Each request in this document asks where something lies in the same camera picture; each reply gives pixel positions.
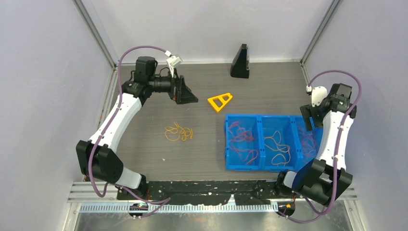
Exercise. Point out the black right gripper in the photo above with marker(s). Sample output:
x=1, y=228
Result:
x=307, y=111

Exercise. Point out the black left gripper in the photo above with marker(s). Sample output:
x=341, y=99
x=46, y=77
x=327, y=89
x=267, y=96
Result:
x=180, y=92

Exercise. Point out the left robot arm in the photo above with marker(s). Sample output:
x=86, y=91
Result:
x=97, y=156

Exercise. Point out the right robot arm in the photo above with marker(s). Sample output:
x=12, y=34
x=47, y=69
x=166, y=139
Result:
x=324, y=178

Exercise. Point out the blue three-compartment bin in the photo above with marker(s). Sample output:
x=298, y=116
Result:
x=269, y=142

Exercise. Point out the black wedge stand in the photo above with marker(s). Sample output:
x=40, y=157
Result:
x=240, y=64

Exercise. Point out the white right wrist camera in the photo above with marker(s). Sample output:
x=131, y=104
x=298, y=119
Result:
x=317, y=94

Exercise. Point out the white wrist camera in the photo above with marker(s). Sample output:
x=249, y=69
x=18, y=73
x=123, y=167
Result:
x=172, y=62
x=317, y=94

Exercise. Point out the yellow triangular plastic frame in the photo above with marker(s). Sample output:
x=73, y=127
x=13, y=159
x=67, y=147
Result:
x=220, y=101

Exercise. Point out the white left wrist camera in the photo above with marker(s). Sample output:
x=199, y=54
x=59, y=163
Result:
x=172, y=62

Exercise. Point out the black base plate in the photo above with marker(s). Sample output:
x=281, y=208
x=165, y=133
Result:
x=208, y=192

